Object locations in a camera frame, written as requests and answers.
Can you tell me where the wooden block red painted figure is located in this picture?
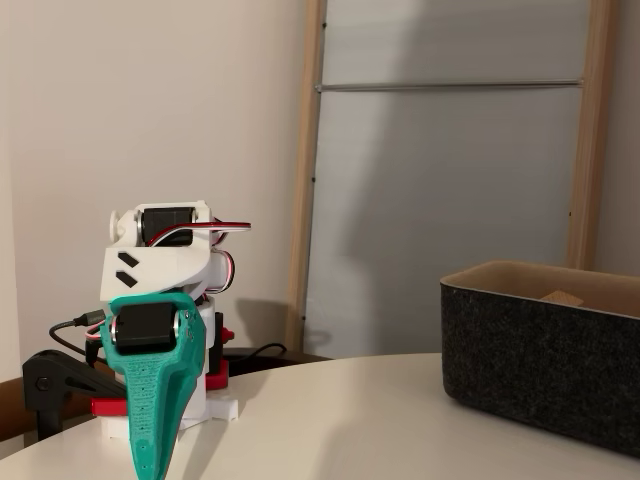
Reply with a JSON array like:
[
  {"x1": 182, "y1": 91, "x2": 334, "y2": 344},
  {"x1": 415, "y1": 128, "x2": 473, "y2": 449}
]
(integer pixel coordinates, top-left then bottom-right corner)
[{"x1": 539, "y1": 289, "x2": 585, "y2": 307}]

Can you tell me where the dark grey felt bin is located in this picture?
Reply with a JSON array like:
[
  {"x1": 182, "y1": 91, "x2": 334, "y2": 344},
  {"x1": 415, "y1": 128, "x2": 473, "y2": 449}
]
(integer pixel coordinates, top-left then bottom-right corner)
[{"x1": 439, "y1": 258, "x2": 640, "y2": 459}]

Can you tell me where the black and red clamp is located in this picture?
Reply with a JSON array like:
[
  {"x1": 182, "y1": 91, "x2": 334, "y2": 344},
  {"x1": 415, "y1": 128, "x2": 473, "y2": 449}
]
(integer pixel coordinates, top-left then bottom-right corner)
[
  {"x1": 21, "y1": 349, "x2": 129, "y2": 444},
  {"x1": 203, "y1": 324, "x2": 236, "y2": 392}
]

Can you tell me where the metal rod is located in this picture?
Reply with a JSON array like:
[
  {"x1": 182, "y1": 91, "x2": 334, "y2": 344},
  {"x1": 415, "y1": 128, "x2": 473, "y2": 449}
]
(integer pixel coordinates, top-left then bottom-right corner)
[{"x1": 314, "y1": 78, "x2": 585, "y2": 94}]

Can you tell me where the grey plug USB cable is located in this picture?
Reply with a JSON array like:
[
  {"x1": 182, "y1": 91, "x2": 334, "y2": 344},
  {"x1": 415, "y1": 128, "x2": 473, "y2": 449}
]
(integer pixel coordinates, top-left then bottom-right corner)
[{"x1": 48, "y1": 309, "x2": 109, "y2": 359}]

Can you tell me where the black angled plug cable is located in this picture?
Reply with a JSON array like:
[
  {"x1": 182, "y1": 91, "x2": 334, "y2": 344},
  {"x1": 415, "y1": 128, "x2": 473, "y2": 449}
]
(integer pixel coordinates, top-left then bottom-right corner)
[{"x1": 83, "y1": 335, "x2": 109, "y2": 367}]

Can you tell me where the red white black servo wire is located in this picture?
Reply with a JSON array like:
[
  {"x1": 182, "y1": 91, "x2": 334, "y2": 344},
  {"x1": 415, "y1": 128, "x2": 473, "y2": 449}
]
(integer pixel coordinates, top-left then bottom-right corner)
[{"x1": 147, "y1": 218, "x2": 253, "y2": 247}]

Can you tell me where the wooden frame translucent panel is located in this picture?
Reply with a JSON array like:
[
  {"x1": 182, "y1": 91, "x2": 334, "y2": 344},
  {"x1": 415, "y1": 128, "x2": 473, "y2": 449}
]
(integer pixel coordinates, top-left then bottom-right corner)
[{"x1": 283, "y1": 0, "x2": 621, "y2": 354}]

